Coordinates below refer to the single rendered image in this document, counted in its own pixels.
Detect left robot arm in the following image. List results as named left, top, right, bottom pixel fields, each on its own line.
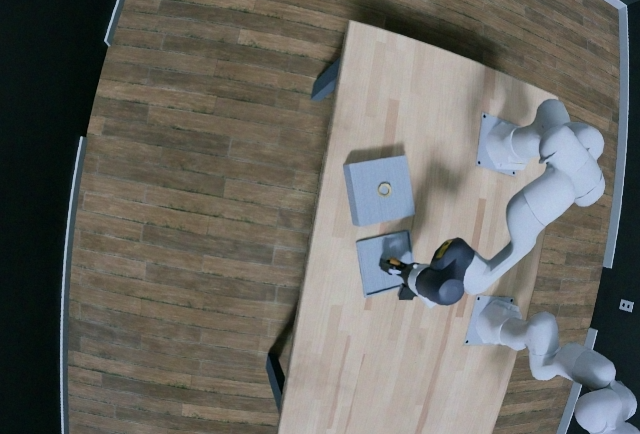
left=476, top=299, right=640, bottom=434

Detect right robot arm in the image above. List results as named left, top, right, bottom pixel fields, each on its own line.
left=397, top=99, right=605, bottom=308

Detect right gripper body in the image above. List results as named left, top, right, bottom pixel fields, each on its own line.
left=397, top=262, right=421, bottom=287

